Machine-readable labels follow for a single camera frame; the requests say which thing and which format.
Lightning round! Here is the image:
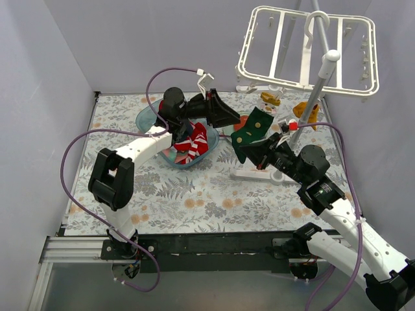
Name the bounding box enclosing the floral tablecloth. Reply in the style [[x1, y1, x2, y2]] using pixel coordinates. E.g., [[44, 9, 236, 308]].
[[65, 94, 329, 236]]

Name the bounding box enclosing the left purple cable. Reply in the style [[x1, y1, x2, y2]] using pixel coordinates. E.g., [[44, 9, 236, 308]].
[[60, 67, 205, 292]]

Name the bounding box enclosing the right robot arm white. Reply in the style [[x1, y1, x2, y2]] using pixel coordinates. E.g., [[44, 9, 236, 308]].
[[240, 134, 414, 310]]

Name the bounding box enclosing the yellow sock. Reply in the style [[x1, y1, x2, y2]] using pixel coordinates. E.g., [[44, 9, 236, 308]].
[[292, 100, 320, 131]]

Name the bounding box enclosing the orange saucer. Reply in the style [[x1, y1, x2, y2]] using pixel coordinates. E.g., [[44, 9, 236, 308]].
[[233, 115, 248, 131]]

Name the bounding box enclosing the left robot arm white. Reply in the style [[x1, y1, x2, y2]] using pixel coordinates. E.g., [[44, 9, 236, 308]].
[[88, 87, 240, 259]]

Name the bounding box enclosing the dark navy blue sock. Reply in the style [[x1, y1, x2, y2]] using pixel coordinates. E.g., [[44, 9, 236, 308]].
[[176, 119, 193, 143]]

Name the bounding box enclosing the pink sock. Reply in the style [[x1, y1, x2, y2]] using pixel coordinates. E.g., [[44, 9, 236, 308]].
[[162, 147, 193, 165]]

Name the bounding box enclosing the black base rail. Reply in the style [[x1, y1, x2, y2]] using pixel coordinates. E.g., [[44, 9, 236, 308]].
[[100, 231, 331, 279]]

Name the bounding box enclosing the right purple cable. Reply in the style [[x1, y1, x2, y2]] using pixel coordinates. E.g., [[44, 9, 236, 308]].
[[296, 122, 363, 311]]

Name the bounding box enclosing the purple cable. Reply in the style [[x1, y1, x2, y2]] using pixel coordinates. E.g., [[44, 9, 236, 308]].
[[296, 122, 363, 311], [60, 67, 205, 292]]

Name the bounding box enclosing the teal plastic basin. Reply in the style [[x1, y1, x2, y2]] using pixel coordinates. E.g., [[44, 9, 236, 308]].
[[136, 107, 219, 169]]

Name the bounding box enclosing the dark green sock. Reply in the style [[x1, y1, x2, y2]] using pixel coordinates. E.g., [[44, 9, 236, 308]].
[[231, 92, 281, 164]]

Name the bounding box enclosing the metal drying stand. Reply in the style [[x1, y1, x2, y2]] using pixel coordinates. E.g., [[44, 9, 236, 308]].
[[230, 0, 341, 185]]

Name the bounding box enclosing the white clip hanger rack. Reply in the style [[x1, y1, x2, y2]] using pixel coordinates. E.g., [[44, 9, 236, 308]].
[[235, 6, 379, 98]]

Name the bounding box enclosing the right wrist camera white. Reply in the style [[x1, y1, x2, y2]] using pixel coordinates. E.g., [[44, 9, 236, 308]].
[[278, 119, 298, 144]]

